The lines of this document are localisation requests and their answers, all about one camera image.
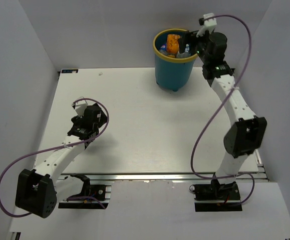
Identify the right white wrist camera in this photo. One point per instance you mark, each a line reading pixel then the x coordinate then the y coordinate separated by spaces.
pixel 208 23

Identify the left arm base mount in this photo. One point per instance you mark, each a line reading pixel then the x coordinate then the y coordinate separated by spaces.
pixel 77 191

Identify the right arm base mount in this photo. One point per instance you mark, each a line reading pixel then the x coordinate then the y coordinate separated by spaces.
pixel 216 197

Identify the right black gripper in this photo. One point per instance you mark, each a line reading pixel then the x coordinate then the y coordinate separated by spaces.
pixel 186 38

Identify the aluminium front rail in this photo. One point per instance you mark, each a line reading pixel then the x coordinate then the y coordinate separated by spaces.
pixel 152 177

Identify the small bottle blue cap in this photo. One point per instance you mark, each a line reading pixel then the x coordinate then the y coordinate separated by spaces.
pixel 163 50

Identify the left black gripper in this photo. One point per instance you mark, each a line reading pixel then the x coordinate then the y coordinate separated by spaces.
pixel 102 120

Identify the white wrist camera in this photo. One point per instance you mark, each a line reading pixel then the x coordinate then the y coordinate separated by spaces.
pixel 79 105
pixel 208 23

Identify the orange juice bottle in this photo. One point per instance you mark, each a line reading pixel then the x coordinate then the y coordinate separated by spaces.
pixel 172 44

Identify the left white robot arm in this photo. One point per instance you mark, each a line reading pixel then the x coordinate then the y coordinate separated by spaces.
pixel 40 189

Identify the teal bin with yellow rim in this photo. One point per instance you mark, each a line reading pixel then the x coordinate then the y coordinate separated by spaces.
pixel 171 73

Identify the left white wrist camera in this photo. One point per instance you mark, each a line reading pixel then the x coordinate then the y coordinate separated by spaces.
pixel 79 105

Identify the clear bottle white green label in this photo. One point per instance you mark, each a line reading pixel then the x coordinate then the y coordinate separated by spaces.
pixel 185 54

